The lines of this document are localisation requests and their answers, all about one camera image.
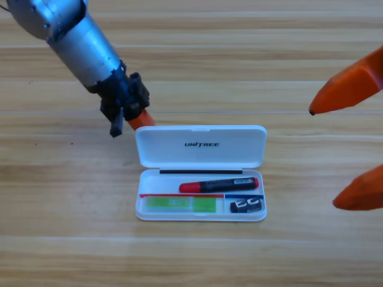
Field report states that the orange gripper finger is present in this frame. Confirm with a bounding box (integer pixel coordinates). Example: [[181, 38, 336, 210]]
[[124, 108, 156, 132], [332, 164, 383, 212], [308, 46, 383, 117]]

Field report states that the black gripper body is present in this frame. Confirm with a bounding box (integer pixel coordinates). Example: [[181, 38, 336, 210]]
[[85, 59, 151, 139]]

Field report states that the white plastic pencil case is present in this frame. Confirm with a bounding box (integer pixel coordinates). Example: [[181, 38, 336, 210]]
[[134, 124, 268, 222]]

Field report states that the red and black marker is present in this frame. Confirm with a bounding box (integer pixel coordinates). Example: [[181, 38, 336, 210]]
[[178, 176, 260, 194]]

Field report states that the green translucent highlighter pen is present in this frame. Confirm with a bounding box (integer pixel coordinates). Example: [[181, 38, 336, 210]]
[[145, 196, 217, 214]]

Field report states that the black eraser with white print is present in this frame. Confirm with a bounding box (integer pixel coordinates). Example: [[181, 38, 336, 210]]
[[229, 197, 263, 214]]

